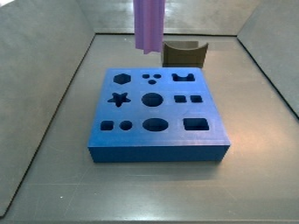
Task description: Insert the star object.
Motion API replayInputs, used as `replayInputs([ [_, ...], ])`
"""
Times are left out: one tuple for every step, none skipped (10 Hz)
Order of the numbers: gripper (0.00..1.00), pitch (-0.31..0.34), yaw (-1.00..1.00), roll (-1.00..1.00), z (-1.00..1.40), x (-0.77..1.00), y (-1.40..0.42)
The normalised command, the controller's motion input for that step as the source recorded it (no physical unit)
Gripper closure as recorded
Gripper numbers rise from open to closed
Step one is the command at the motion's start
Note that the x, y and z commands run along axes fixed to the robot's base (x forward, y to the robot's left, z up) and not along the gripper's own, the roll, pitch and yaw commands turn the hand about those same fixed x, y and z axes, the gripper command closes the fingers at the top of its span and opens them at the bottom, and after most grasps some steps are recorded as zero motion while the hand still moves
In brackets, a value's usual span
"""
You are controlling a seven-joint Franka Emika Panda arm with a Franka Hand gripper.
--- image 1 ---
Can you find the blue shape-sorting block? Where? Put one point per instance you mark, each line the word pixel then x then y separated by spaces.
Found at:
pixel 156 117

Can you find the brown curved-top block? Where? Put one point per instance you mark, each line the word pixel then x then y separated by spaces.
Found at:
pixel 183 54

